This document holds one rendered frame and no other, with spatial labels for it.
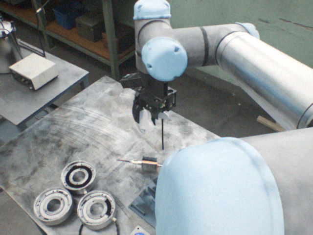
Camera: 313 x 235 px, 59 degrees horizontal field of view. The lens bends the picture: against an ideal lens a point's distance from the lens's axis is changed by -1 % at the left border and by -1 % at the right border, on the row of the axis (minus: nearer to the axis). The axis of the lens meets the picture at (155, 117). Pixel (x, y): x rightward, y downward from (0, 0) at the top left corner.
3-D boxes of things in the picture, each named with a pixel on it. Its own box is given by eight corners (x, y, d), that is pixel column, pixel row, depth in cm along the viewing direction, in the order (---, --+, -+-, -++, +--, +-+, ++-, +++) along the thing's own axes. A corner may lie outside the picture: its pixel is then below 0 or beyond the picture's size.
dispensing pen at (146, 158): (117, 152, 91) (168, 158, 89) (118, 159, 94) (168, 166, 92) (115, 157, 89) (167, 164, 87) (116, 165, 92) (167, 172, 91)
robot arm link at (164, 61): (210, 41, 47) (192, 16, 55) (144, 48, 46) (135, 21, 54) (205, 80, 53) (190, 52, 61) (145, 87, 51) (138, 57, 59)
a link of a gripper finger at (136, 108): (134, 125, 75) (137, 97, 70) (130, 123, 76) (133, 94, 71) (146, 119, 78) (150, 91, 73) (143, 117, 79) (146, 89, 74)
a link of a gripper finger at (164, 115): (166, 133, 81) (163, 111, 74) (151, 123, 84) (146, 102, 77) (173, 126, 82) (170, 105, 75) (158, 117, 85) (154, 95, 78)
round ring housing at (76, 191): (59, 176, 89) (56, 168, 87) (90, 162, 93) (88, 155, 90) (69, 202, 83) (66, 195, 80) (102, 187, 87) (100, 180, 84)
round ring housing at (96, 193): (72, 220, 79) (69, 214, 76) (94, 191, 86) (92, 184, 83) (102, 238, 76) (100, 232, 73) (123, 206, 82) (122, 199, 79)
